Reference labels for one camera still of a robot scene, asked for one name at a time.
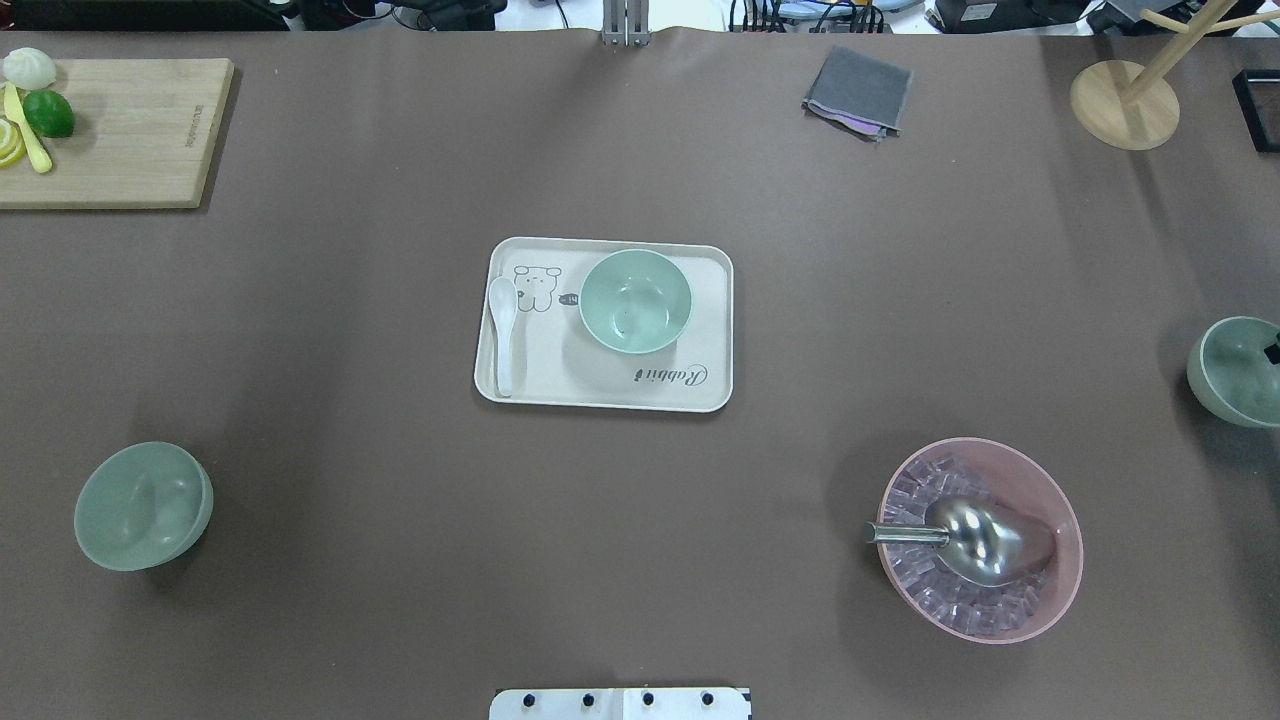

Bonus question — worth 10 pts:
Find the wooden cutting board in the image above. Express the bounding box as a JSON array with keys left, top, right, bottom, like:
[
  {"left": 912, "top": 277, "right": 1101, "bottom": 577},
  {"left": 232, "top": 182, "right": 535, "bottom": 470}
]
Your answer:
[{"left": 1, "top": 58, "right": 234, "bottom": 210}]

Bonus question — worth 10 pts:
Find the green lime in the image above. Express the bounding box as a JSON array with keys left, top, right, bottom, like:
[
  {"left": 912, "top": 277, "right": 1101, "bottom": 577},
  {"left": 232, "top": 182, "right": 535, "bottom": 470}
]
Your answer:
[{"left": 22, "top": 88, "right": 76, "bottom": 138}]

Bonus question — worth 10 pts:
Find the aluminium frame post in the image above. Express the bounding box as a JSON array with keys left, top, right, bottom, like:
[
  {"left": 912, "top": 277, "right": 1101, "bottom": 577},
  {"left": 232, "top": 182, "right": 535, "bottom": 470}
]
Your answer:
[{"left": 602, "top": 0, "right": 652, "bottom": 47}]

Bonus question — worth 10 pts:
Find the white ceramic spoon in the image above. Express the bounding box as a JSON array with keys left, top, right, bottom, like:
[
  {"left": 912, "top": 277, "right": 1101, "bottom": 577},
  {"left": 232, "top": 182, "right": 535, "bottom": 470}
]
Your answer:
[{"left": 486, "top": 275, "right": 518, "bottom": 397}]

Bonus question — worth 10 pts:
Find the grey folded cloth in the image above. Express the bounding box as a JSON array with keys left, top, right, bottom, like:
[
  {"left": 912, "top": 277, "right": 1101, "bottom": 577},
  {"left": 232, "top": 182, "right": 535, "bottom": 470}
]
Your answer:
[{"left": 803, "top": 47, "right": 914, "bottom": 142}]

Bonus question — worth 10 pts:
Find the lemon slice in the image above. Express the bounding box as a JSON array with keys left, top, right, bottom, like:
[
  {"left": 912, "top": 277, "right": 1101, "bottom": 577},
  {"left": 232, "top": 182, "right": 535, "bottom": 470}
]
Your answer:
[{"left": 0, "top": 117, "right": 26, "bottom": 168}]

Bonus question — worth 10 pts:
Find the cream rabbit tray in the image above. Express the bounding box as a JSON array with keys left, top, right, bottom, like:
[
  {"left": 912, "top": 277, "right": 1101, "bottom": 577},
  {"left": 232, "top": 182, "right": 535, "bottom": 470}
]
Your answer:
[{"left": 474, "top": 236, "right": 735, "bottom": 413}]

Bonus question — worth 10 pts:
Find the metal ice scoop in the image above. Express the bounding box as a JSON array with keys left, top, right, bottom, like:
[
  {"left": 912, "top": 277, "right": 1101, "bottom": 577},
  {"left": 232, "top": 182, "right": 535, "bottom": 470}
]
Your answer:
[{"left": 861, "top": 495, "right": 1056, "bottom": 587}]

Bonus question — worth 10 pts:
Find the pink bowl with ice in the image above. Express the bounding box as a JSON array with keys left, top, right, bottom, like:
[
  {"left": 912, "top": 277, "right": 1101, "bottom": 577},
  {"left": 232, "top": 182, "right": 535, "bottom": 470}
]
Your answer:
[{"left": 874, "top": 437, "right": 1084, "bottom": 644}]

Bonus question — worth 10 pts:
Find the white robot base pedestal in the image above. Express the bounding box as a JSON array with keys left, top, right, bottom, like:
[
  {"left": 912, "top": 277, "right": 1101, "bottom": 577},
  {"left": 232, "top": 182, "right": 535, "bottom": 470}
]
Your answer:
[{"left": 488, "top": 685, "right": 753, "bottom": 719}]

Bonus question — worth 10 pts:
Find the green bowl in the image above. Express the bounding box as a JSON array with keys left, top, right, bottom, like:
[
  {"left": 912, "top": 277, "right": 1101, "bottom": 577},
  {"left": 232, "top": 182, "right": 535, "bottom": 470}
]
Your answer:
[
  {"left": 579, "top": 249, "right": 692, "bottom": 354},
  {"left": 1187, "top": 316, "right": 1279, "bottom": 429},
  {"left": 74, "top": 441, "right": 214, "bottom": 571}
]

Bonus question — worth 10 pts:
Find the yellow plastic knife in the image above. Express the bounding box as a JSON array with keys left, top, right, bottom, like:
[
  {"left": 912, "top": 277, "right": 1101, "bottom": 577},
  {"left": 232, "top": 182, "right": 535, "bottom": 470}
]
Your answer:
[{"left": 3, "top": 82, "right": 52, "bottom": 174}]

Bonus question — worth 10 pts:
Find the white garlic bulb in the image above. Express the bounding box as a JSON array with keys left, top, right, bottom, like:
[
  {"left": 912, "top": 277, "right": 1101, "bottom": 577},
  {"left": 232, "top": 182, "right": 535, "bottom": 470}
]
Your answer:
[{"left": 1, "top": 47, "right": 58, "bottom": 91}]

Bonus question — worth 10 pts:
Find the wooden mug tree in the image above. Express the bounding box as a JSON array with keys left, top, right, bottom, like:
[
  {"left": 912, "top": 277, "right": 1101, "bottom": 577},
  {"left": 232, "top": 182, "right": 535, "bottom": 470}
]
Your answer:
[{"left": 1069, "top": 1, "right": 1279, "bottom": 151}]

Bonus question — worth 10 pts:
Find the green bowl on tray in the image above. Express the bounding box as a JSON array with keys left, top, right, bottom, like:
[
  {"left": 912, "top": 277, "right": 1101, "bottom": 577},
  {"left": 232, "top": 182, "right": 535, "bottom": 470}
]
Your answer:
[{"left": 579, "top": 249, "right": 692, "bottom": 354}]

